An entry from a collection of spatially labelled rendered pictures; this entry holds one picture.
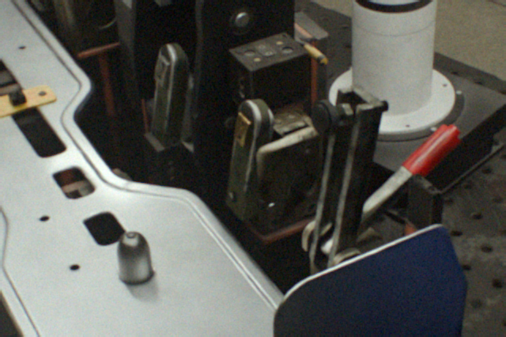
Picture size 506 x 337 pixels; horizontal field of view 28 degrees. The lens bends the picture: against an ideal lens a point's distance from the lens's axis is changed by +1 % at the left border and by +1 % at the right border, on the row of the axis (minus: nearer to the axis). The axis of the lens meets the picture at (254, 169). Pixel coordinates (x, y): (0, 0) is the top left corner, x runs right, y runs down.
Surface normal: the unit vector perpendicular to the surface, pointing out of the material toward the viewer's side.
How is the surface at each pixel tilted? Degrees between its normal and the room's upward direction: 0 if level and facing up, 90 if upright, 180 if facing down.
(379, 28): 91
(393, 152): 2
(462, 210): 0
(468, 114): 2
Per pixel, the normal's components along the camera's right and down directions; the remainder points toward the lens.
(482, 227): -0.04, -0.79
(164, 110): -0.86, 0.15
